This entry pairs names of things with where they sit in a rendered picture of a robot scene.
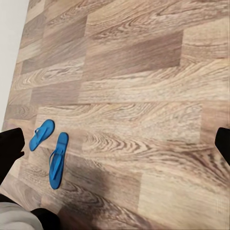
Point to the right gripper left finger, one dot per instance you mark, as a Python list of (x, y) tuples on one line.
[(11, 145)]

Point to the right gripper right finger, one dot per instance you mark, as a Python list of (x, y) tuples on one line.
[(222, 142)]

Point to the sandal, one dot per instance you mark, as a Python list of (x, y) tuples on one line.
[(42, 133), (56, 168)]

